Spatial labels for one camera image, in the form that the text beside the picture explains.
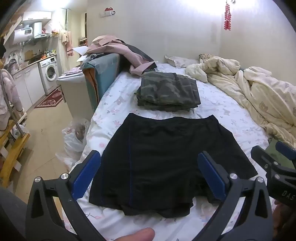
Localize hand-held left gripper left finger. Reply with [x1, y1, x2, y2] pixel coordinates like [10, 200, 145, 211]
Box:
[25, 150, 107, 241]

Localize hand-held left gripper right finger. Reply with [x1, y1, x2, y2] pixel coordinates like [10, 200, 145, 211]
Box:
[197, 151, 274, 241]

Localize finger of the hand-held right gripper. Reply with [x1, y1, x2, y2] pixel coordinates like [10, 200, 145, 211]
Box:
[251, 146, 279, 173]
[276, 141, 296, 171]

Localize black shorts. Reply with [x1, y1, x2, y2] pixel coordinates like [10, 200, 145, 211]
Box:
[88, 113, 258, 218]

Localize folded camouflage pants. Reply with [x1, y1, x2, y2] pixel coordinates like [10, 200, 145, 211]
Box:
[136, 71, 201, 112]

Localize person's right hand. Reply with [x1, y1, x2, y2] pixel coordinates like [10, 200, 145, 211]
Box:
[273, 200, 296, 241]

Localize person's left hand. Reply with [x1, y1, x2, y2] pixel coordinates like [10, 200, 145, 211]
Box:
[108, 227, 155, 241]

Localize olive green cloth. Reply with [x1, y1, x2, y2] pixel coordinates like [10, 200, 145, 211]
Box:
[265, 138, 296, 172]

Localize white plastic bag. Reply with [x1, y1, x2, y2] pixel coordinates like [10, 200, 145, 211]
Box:
[55, 118, 91, 168]

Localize cream printed duvet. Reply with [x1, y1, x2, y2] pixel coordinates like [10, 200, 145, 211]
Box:
[185, 53, 296, 149]

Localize yellow wooden chair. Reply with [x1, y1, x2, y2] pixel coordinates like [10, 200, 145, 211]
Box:
[0, 119, 31, 189]

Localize floral white bed sheet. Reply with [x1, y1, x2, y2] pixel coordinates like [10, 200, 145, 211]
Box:
[62, 62, 278, 241]

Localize white low cabinet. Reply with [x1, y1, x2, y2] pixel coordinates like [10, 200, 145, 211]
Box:
[56, 73, 94, 120]

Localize red patterned rug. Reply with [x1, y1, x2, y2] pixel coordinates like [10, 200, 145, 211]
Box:
[34, 87, 63, 109]

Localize person's dark clothing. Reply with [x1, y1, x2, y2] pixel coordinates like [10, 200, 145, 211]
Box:
[0, 187, 28, 241]

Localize white kitchen counter cabinet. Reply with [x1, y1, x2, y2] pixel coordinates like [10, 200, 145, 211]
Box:
[11, 62, 46, 112]

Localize white washing machine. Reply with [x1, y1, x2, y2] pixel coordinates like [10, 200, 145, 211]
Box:
[37, 56, 60, 96]

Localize pink padded jacket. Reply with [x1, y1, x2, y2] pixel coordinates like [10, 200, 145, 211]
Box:
[0, 69, 24, 126]

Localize white frilled pillow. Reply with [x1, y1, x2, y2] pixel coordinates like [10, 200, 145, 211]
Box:
[164, 55, 200, 68]

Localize white paper sheet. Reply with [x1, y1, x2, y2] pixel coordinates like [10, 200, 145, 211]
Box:
[71, 46, 90, 56]

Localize pink clothes pile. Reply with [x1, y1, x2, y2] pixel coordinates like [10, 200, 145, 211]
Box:
[86, 34, 158, 76]

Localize pink hanging towel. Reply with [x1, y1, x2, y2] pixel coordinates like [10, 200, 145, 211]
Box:
[59, 30, 73, 56]

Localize red hanging ornament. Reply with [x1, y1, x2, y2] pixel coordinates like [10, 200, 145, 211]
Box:
[223, 0, 233, 31]

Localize metal range hood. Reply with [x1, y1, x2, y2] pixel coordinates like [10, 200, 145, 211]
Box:
[30, 33, 53, 45]

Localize white water heater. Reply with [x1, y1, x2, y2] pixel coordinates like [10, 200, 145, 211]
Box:
[9, 22, 42, 46]

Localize white wall cabinet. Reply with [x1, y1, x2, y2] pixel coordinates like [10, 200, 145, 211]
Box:
[22, 11, 52, 23]

